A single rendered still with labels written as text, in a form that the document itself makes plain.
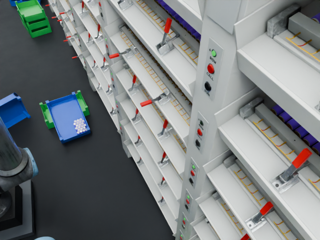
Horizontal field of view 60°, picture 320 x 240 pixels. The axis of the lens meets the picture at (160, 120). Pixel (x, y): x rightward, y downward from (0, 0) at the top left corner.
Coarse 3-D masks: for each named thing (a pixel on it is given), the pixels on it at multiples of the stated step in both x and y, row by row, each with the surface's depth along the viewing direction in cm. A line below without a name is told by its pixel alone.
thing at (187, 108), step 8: (128, 32) 106; (136, 40) 102; (136, 48) 101; (136, 56) 100; (144, 56) 97; (152, 64) 93; (160, 72) 90; (168, 80) 88; (160, 88) 89; (168, 88) 86; (176, 96) 84; (184, 104) 81
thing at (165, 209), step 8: (128, 144) 168; (136, 152) 164; (136, 160) 161; (144, 168) 157; (144, 176) 155; (152, 184) 151; (152, 192) 148; (160, 200) 143; (160, 208) 143; (168, 208) 142; (168, 216) 139; (176, 224) 136
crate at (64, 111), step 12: (72, 96) 197; (48, 108) 188; (60, 108) 194; (72, 108) 196; (60, 120) 191; (72, 120) 193; (84, 120) 194; (60, 132) 188; (72, 132) 190; (84, 132) 186
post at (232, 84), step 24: (264, 0) 38; (216, 24) 45; (240, 72) 48; (216, 96) 53; (240, 96) 53; (192, 120) 67; (192, 144) 72; (216, 144) 63; (192, 192) 86; (192, 216) 95
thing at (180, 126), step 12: (120, 24) 110; (120, 36) 110; (120, 48) 106; (144, 48) 102; (132, 60) 101; (144, 72) 96; (144, 84) 93; (156, 84) 92; (156, 96) 89; (168, 108) 85; (168, 120) 84; (180, 120) 82; (180, 132) 80
